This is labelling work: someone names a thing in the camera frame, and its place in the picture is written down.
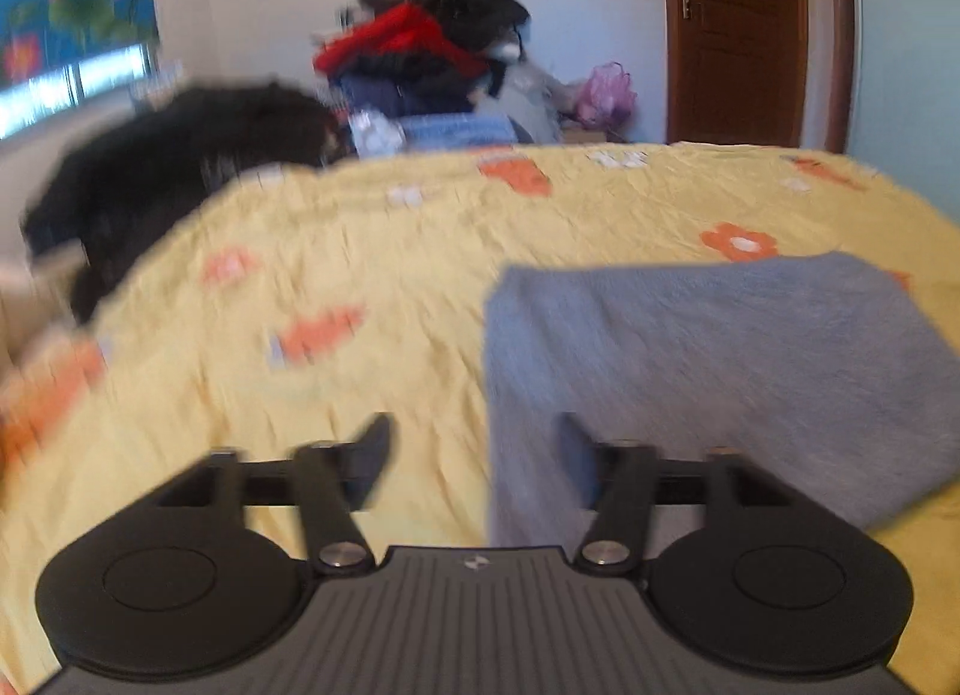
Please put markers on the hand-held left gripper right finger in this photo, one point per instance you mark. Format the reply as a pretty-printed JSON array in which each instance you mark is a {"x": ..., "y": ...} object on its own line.
[{"x": 577, "y": 459}]

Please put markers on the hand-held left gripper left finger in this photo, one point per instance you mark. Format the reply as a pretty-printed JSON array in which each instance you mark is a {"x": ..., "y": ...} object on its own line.
[{"x": 371, "y": 462}]

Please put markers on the grey sweater with navy sleeves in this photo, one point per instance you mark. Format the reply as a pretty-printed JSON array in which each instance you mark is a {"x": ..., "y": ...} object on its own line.
[{"x": 712, "y": 373}]

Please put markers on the yellow floral bedsheet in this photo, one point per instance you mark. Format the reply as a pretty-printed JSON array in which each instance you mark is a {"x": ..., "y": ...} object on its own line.
[{"x": 300, "y": 275}]

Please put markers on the white crumpled plastic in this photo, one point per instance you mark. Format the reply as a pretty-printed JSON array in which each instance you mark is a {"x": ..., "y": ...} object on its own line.
[{"x": 375, "y": 133}]

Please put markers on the blue knitted cloth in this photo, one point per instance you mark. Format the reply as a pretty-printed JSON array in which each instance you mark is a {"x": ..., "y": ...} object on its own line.
[{"x": 450, "y": 133}]

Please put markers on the grey plastic bag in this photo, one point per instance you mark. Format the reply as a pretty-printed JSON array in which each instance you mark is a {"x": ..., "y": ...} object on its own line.
[{"x": 529, "y": 103}]

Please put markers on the black coat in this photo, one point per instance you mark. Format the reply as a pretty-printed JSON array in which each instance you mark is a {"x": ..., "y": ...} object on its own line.
[{"x": 150, "y": 178}]

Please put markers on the pink plastic bag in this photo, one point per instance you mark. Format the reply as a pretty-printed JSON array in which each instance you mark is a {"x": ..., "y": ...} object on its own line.
[{"x": 606, "y": 95}]

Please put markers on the navy garment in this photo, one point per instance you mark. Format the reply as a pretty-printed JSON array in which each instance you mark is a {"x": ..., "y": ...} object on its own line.
[{"x": 390, "y": 91}]

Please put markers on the brown wooden door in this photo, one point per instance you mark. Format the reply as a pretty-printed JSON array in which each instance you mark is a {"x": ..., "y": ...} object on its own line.
[{"x": 739, "y": 28}]

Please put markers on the window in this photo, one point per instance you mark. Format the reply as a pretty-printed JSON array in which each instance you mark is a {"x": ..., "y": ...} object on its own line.
[{"x": 75, "y": 84}]

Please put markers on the pale wardrobe panel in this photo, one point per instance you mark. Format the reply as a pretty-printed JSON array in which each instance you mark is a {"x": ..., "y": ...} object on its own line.
[{"x": 907, "y": 43}]

